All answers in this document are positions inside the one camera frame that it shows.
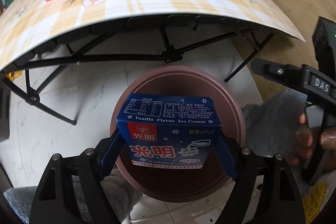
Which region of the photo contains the brown round trash bin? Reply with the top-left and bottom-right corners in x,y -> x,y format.
110,65 -> 245,202

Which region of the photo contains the yellow plaid tablecloth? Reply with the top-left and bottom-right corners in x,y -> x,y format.
1,0 -> 302,68

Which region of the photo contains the black folding table frame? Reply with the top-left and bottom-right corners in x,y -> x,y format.
1,14 -> 276,126

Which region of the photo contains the person's right hand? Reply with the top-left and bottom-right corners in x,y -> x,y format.
290,113 -> 336,172

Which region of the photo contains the blue ice cream carton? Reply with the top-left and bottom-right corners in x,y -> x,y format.
116,93 -> 222,169

